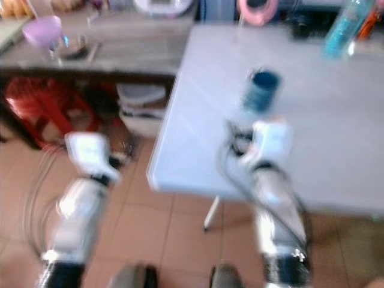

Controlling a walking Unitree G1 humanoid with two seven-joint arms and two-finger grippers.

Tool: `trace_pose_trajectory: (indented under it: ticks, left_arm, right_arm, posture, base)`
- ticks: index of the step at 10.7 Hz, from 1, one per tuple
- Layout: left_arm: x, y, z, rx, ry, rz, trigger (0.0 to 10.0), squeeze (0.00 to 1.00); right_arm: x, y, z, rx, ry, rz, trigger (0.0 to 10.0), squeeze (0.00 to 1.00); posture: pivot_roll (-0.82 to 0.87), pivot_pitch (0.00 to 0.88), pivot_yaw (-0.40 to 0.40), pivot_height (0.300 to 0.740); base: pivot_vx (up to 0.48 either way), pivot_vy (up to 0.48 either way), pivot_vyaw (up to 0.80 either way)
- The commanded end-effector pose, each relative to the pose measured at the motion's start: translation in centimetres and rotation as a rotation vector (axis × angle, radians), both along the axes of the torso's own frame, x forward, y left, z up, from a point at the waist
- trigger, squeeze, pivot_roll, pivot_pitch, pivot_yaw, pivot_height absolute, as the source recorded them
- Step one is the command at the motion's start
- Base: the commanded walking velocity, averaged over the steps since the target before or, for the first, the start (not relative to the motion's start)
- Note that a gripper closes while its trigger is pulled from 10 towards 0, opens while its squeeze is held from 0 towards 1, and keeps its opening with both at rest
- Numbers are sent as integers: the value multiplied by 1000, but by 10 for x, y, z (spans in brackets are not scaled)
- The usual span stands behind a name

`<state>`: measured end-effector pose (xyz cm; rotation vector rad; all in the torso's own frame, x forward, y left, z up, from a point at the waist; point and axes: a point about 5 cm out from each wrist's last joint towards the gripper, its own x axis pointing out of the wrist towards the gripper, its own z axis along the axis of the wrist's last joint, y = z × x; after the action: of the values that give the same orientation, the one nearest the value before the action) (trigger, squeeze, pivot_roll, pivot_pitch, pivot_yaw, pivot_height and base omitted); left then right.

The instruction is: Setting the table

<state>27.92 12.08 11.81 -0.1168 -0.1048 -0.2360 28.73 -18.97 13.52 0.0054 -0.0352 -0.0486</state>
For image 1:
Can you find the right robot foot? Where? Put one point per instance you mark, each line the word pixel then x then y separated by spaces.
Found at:
pixel 227 277

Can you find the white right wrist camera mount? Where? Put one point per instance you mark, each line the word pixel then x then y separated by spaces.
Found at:
pixel 273 141

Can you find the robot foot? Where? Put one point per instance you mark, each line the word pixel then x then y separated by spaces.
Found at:
pixel 133 277
pixel 227 277

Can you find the red plastic stool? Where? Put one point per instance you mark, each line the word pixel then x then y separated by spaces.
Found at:
pixel 39 108

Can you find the white table leg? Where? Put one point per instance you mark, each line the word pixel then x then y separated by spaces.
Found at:
pixel 212 213

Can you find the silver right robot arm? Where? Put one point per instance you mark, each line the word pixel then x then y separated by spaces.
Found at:
pixel 279 216

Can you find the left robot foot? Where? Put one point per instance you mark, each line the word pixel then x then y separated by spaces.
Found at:
pixel 133 277

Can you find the dark blue cup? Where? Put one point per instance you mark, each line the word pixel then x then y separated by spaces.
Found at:
pixel 262 91

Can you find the shiny metal dish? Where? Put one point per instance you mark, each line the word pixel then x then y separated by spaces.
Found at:
pixel 75 49

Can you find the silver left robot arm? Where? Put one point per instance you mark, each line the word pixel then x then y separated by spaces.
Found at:
pixel 75 210

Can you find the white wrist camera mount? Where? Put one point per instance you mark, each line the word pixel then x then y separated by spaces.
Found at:
pixel 90 153
pixel 273 141

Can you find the grey wooden counter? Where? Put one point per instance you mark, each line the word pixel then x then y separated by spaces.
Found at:
pixel 138 48

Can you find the teal plastic bottle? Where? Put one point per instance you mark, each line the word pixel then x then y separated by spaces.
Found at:
pixel 347 29

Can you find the purple plastic bowl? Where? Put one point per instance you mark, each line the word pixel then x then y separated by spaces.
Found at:
pixel 42 31

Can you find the white kitchen appliance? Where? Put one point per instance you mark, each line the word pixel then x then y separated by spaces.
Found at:
pixel 163 5

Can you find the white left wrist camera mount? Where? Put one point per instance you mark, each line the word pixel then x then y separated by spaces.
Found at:
pixel 90 153

